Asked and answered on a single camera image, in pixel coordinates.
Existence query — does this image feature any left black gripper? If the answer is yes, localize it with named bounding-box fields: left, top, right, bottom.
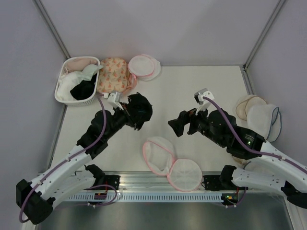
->
left=104, top=102, right=145, bottom=140

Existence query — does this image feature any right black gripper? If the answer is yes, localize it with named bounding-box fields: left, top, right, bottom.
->
left=167, top=101, right=224, bottom=146

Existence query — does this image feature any black lace bra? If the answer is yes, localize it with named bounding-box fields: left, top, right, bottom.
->
left=126, top=92, right=153, bottom=130

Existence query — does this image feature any round mesh bag pink trim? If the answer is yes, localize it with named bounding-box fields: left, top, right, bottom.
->
left=142, top=137, right=202, bottom=192

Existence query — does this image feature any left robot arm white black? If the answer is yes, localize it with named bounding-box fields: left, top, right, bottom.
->
left=16, top=101, right=152, bottom=225

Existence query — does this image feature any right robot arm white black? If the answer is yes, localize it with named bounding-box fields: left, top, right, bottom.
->
left=168, top=109, right=307, bottom=208

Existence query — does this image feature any floral peach laundry bag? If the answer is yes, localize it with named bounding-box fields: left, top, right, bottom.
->
left=96, top=57, right=137, bottom=94

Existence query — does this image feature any black bra in basket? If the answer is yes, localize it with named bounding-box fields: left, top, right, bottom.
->
left=70, top=74, right=97, bottom=101

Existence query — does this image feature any white plastic laundry basket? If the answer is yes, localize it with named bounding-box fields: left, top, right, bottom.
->
left=54, top=56, right=100, bottom=106

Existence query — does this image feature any white round bag pink trim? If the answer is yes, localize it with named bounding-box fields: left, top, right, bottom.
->
left=128, top=54, right=161, bottom=81

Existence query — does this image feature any mint green bra in basket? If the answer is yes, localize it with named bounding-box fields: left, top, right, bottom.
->
left=76, top=64, right=103, bottom=81

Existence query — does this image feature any white bra in basket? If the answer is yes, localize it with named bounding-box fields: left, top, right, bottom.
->
left=56, top=72, right=80, bottom=101

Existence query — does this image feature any pale pink bra in basket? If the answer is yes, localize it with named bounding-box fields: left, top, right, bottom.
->
left=66, top=57, right=97, bottom=71

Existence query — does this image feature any white bag blue trim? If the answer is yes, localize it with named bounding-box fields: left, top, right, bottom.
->
left=247, top=104, right=283, bottom=142

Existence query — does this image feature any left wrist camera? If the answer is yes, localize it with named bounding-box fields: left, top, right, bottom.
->
left=103, top=91, right=124, bottom=110

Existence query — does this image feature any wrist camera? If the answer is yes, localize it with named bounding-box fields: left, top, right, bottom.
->
left=194, top=88, right=214, bottom=115
left=103, top=91, right=124, bottom=110

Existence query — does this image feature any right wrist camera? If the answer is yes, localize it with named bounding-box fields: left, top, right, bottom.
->
left=194, top=88, right=214, bottom=115

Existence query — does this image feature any aluminium mounting rail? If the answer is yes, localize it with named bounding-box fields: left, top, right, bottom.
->
left=35, top=170, right=248, bottom=192

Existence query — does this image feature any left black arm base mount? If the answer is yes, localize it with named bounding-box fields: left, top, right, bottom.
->
left=85, top=164, right=120, bottom=190

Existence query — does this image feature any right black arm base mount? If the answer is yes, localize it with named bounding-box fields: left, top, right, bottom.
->
left=201, top=165, right=238, bottom=191

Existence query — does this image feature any white slotted cable duct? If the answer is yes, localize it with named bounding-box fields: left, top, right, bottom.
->
left=66, top=192, right=223, bottom=203

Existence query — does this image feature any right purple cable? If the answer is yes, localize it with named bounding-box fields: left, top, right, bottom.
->
left=202, top=96, right=307, bottom=209

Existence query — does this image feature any purple cable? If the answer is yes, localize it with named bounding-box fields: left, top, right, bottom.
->
left=18, top=93, right=118, bottom=223
left=202, top=96, right=307, bottom=209

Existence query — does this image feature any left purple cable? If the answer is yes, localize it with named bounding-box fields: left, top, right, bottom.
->
left=18, top=93, right=118, bottom=223

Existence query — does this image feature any left aluminium frame post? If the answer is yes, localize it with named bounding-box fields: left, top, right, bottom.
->
left=32, top=0, right=71, bottom=59

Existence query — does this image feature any aluminium frame post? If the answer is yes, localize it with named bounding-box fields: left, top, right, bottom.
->
left=242, top=0, right=288, bottom=71
left=32, top=0, right=71, bottom=59

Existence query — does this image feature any right aluminium frame post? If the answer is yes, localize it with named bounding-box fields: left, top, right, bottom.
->
left=242, top=0, right=288, bottom=71

